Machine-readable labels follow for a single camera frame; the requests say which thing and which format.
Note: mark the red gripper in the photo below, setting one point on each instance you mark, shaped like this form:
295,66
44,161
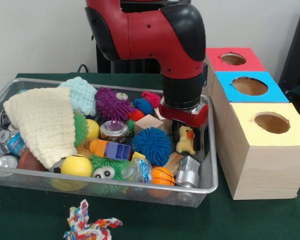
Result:
185,117

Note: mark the yellow duck plush toy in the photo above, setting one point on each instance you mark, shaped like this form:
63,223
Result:
186,140

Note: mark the wooden cube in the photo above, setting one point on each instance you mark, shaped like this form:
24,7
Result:
158,114
147,123

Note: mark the purple spiky toy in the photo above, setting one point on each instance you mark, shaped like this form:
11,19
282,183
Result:
112,102

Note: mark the multicolour patterned cloth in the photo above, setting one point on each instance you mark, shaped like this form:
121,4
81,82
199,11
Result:
87,227

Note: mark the cream waffle cloth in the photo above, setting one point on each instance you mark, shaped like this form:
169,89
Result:
45,125

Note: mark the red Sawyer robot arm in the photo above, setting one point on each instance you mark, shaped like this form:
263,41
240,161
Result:
160,37

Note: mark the wooden box with three holes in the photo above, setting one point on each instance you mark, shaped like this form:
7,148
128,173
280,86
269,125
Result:
265,170

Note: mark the clear mesh bin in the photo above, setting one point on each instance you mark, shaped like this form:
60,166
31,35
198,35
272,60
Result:
15,85

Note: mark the blue spiky ball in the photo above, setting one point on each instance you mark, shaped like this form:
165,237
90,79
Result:
151,146

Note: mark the orange toy basketball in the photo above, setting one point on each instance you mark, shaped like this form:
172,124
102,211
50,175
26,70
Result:
163,176

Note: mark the green spiky ball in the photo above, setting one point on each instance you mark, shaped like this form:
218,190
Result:
110,167

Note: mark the orange building block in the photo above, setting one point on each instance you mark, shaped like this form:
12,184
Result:
98,147

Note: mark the tan burger toy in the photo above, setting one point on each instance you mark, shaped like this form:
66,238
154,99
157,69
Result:
84,148

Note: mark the light teal waffle cloth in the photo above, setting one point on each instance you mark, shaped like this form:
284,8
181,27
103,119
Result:
81,95

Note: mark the large yellow ball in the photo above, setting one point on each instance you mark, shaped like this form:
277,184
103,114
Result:
76,165

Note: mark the black chair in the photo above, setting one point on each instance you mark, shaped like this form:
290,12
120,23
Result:
297,50

